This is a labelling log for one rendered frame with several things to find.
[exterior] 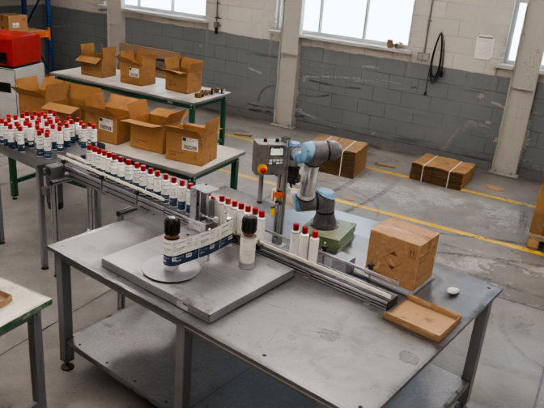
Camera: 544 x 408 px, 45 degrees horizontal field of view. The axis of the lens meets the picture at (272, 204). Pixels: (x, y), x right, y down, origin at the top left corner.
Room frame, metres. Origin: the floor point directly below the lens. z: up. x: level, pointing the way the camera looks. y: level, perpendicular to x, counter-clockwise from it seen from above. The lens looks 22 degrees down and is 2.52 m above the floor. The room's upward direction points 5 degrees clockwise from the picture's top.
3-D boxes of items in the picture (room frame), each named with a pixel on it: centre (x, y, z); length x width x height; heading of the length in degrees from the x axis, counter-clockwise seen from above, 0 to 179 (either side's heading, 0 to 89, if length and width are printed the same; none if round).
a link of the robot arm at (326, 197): (3.74, -0.32, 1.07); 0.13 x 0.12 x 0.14; 105
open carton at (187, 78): (7.73, 1.20, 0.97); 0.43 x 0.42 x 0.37; 150
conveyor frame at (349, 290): (3.42, 0.00, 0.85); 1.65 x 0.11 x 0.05; 53
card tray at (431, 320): (2.82, -0.80, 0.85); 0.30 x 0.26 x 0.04; 53
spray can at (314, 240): (3.23, -0.25, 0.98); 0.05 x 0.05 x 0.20
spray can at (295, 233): (3.31, -0.14, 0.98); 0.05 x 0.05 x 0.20
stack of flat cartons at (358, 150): (7.63, -0.74, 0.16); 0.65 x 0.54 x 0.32; 68
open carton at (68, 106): (5.76, 1.89, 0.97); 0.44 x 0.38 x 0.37; 158
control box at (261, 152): (3.55, 0.04, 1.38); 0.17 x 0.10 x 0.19; 108
